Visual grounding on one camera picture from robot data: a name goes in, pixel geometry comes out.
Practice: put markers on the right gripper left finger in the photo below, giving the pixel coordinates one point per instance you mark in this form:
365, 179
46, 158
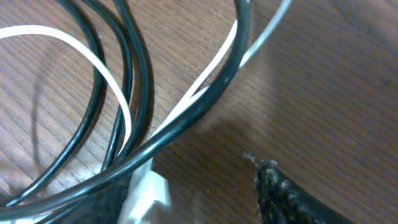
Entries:
103, 207

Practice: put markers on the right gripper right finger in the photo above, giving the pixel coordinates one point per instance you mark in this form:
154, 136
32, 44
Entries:
281, 200

